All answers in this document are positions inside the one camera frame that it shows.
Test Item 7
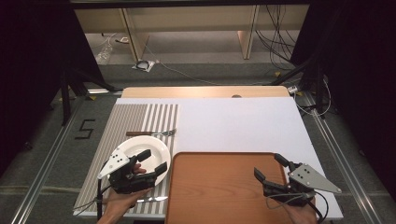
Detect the silver table knife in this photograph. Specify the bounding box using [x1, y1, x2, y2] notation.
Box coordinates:
[134, 195, 169, 203]

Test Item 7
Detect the grey left gripper cable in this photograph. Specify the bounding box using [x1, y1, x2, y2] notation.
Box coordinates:
[73, 185, 111, 217]

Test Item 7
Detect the grey right gripper cable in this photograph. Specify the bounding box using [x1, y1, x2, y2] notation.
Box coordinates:
[265, 192, 316, 210]

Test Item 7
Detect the white plate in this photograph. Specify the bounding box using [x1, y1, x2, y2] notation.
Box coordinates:
[112, 135, 172, 188]

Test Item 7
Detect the grey striped placemat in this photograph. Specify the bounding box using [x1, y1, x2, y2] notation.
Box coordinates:
[73, 103, 180, 216]

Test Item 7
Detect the white looped cable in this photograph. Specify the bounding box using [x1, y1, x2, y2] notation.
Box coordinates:
[293, 77, 332, 118]

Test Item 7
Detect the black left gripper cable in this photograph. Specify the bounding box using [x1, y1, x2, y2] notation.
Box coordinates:
[96, 178, 103, 221]

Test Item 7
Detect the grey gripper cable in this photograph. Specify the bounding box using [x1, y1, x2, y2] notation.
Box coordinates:
[265, 192, 316, 210]
[73, 185, 111, 217]

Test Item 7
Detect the person's left hand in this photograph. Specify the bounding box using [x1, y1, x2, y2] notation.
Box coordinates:
[106, 163, 153, 217]

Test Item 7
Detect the brown wooden tray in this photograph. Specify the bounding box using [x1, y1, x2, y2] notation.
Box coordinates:
[164, 151, 318, 224]

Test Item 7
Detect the light wooden desk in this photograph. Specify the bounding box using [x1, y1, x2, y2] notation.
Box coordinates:
[74, 4, 310, 63]

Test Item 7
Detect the black curtain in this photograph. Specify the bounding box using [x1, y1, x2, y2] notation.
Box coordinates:
[290, 0, 396, 200]
[0, 0, 106, 175]

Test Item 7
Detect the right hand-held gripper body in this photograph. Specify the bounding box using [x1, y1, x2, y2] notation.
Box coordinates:
[262, 161, 343, 207]

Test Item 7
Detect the bundle of black cables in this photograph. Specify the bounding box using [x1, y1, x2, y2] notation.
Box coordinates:
[255, 4, 301, 71]

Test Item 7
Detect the thin white floor cable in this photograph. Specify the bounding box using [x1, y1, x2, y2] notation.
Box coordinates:
[145, 46, 273, 87]

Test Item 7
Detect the wooden-handled fork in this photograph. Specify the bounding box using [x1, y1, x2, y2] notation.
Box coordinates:
[125, 128, 177, 138]

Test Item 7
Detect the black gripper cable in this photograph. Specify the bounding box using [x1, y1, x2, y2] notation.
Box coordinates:
[96, 178, 103, 221]
[312, 190, 330, 224]

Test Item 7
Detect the black metal stand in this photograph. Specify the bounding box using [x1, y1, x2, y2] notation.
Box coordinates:
[270, 54, 326, 111]
[60, 66, 123, 126]

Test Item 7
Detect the white board sheet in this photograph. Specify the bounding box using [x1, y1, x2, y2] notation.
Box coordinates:
[73, 97, 344, 220]

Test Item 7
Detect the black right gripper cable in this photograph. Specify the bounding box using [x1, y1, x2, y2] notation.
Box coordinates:
[312, 190, 330, 224]

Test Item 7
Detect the plastic bag with black coil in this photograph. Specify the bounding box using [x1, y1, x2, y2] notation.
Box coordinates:
[132, 59, 156, 73]

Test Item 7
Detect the person's right hand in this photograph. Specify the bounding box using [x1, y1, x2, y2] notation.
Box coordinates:
[284, 202, 318, 224]

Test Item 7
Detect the aluminium floor rail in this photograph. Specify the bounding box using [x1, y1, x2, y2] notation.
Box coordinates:
[302, 92, 382, 224]
[11, 95, 83, 224]

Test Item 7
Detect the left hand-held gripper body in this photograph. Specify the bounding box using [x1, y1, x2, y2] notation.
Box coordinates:
[97, 148, 158, 194]

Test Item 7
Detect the clear plastic bag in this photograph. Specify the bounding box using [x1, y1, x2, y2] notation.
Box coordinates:
[94, 33, 119, 65]

